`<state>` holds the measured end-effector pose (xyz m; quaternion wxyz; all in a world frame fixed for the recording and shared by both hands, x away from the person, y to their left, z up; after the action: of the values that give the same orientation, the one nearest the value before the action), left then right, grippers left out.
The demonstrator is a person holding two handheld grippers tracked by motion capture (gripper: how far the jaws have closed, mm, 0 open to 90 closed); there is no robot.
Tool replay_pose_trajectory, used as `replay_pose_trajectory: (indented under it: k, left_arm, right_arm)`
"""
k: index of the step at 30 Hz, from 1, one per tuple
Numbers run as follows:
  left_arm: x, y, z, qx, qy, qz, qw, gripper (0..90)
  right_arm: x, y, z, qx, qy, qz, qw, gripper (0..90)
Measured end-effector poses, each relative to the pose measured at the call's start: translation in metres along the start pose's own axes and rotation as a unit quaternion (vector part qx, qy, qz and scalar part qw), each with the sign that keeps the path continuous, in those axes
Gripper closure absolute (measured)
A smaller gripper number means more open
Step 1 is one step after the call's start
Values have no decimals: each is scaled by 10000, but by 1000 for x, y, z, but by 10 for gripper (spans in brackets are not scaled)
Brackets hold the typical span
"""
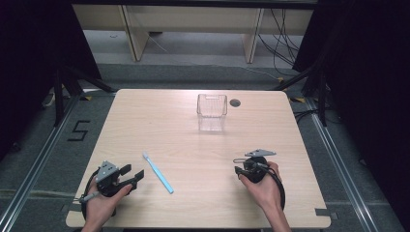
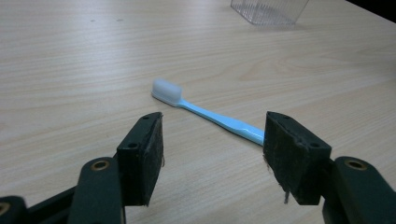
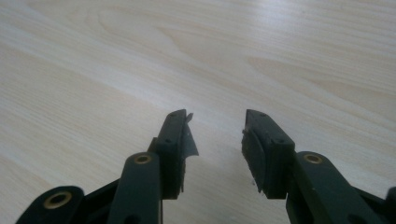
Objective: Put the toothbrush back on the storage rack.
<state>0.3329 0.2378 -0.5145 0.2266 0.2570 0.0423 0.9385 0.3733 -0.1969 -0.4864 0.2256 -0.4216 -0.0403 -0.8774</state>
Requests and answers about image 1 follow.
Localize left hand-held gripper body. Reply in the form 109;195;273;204
95;160;133;198

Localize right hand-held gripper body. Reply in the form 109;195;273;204
242;148;278;185

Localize light blue toothbrush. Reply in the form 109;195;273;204
142;151;175;195

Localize clear plastic container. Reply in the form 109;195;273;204
196;93;228;132

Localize person's right hand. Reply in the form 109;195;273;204
238;160;283;211

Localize person's left hand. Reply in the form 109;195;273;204
84;176;133;224

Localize grey tape patch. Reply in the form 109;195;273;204
314;208;339;220
60;202;81;214

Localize black metal stand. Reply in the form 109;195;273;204
52;64;118;128
272;62;331;128

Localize black curtain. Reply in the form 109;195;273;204
292;0;410;224
0;0;103;160

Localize beige wooden desk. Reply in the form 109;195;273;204
72;3;318;64

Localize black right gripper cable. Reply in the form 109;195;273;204
252;161;287;211

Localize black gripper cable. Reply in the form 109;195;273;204
78;167;101;221
252;161;287;211

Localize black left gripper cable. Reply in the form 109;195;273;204
78;167;101;221

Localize aluminium floor rail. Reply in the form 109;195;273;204
0;96;80;232
304;97;381;232

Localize black floor cable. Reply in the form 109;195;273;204
292;108;321;124

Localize black hanging cables bundle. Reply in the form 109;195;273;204
257;9;304;77

